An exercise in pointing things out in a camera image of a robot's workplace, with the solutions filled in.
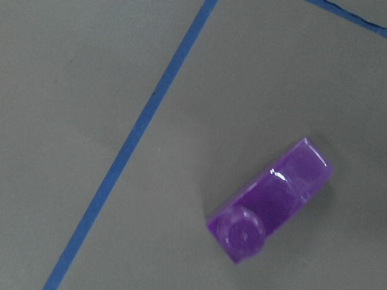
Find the purple long block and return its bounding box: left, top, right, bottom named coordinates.
left=206, top=137, right=333, bottom=264

